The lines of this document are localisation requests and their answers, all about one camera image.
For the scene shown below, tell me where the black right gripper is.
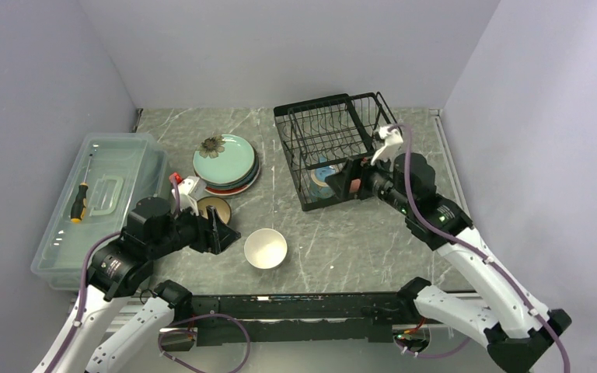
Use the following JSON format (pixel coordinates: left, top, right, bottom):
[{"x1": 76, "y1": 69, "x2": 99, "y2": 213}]
[{"x1": 324, "y1": 146, "x2": 413, "y2": 215}]

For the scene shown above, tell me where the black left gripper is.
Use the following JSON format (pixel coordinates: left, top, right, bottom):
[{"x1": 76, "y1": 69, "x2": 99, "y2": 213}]
[{"x1": 149, "y1": 197, "x2": 240, "y2": 258}]

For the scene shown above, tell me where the blue mug orange inside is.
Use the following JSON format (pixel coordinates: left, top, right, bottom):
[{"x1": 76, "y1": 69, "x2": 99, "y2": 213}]
[{"x1": 309, "y1": 165, "x2": 337, "y2": 200}]

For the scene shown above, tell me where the white bowl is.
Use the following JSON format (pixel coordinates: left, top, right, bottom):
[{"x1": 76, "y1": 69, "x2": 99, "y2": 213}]
[{"x1": 244, "y1": 228, "x2": 288, "y2": 270}]

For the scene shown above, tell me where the black wire dish rack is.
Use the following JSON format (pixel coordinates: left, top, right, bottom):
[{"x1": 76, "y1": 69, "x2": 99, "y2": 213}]
[{"x1": 273, "y1": 92, "x2": 396, "y2": 211}]

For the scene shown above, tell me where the light blue flower plate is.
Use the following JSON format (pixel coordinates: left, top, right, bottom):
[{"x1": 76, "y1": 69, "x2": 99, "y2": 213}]
[{"x1": 192, "y1": 134, "x2": 256, "y2": 185}]

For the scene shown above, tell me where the pink mug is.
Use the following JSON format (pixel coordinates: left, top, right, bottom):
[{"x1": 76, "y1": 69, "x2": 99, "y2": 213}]
[{"x1": 349, "y1": 179, "x2": 361, "y2": 198}]

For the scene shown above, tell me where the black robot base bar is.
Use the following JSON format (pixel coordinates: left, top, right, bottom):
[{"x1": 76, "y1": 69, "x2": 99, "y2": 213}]
[{"x1": 162, "y1": 291, "x2": 424, "y2": 347}]

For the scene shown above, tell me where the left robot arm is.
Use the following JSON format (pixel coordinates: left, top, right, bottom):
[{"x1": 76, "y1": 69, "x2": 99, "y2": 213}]
[{"x1": 35, "y1": 197, "x2": 241, "y2": 372}]

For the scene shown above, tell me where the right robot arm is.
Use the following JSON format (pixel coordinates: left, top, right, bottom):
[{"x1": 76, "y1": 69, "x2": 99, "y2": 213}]
[{"x1": 324, "y1": 153, "x2": 571, "y2": 372}]

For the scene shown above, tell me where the dark bowl beige inside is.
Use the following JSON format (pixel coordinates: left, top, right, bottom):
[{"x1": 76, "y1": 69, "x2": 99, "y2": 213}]
[{"x1": 197, "y1": 197, "x2": 232, "y2": 225}]

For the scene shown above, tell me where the red rimmed bottom plate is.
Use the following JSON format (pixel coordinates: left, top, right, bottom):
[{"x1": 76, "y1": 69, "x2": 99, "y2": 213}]
[{"x1": 203, "y1": 165, "x2": 260, "y2": 196}]

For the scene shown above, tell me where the dark teal plate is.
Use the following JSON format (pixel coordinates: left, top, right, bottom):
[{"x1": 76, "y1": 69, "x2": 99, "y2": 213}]
[{"x1": 194, "y1": 155, "x2": 260, "y2": 190}]

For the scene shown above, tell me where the clear plastic storage box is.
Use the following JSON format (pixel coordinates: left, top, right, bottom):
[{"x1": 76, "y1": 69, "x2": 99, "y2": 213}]
[{"x1": 30, "y1": 133, "x2": 171, "y2": 291}]

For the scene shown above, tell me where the yellow black screwdriver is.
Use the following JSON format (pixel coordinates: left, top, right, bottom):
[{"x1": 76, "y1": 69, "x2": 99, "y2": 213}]
[{"x1": 70, "y1": 154, "x2": 93, "y2": 223}]

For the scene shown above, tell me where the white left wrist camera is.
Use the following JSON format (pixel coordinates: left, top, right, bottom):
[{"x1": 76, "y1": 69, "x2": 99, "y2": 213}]
[{"x1": 169, "y1": 173, "x2": 206, "y2": 216}]

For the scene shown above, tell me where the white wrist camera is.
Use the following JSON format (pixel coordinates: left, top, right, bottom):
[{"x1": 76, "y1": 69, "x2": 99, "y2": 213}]
[
  {"x1": 371, "y1": 124, "x2": 404, "y2": 166},
  {"x1": 169, "y1": 173, "x2": 206, "y2": 216}
]

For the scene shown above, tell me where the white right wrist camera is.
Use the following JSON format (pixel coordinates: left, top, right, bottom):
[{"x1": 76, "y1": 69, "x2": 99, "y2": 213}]
[{"x1": 371, "y1": 124, "x2": 404, "y2": 166}]

